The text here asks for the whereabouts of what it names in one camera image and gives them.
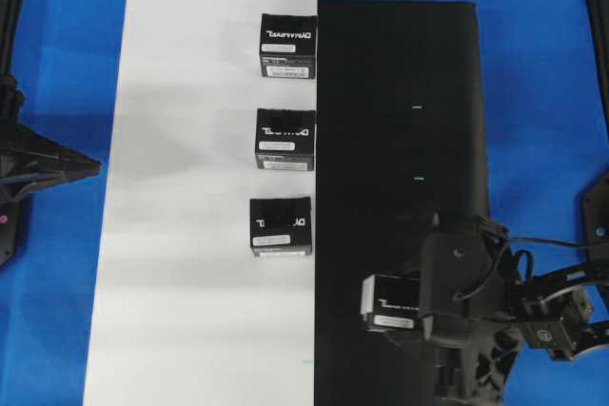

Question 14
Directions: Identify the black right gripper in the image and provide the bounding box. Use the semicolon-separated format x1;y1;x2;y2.
419;213;523;405

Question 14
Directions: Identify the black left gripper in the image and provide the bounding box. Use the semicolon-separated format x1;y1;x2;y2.
1;74;101;205

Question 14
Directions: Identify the black dynamixel box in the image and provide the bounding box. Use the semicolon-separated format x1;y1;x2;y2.
254;108;316;171
360;274;422;332
259;13;318;79
249;197;313;258

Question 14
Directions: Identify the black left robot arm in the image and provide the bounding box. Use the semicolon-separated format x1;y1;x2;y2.
1;0;101;264

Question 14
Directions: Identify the white base board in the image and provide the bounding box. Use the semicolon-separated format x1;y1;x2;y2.
84;0;318;405

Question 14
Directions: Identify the black base board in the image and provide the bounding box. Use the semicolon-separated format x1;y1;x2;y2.
314;0;489;405

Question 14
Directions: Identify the blue table cloth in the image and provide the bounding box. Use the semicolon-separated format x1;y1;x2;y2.
1;0;608;405

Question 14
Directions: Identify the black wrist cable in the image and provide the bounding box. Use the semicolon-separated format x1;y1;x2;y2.
456;220;609;302

